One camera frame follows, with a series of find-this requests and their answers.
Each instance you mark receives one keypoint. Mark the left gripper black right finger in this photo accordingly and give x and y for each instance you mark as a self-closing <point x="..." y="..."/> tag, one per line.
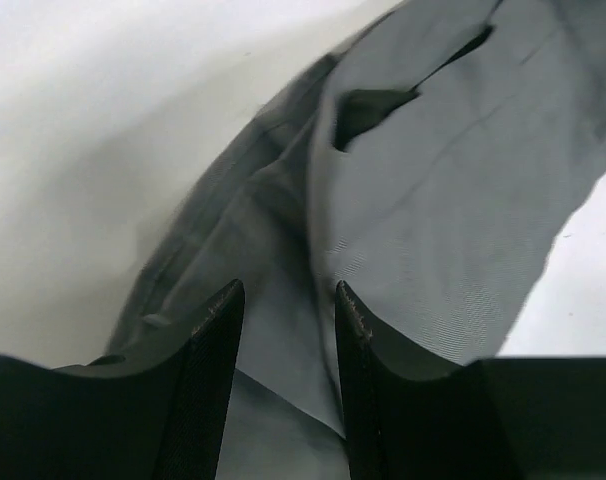
<point x="411" y="414"/>

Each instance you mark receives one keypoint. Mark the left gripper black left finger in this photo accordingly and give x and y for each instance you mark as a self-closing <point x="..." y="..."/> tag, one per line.
<point x="154" y="410"/>

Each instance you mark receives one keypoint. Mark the grey pleated skirt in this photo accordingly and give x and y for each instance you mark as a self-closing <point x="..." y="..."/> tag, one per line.
<point x="430" y="166"/>

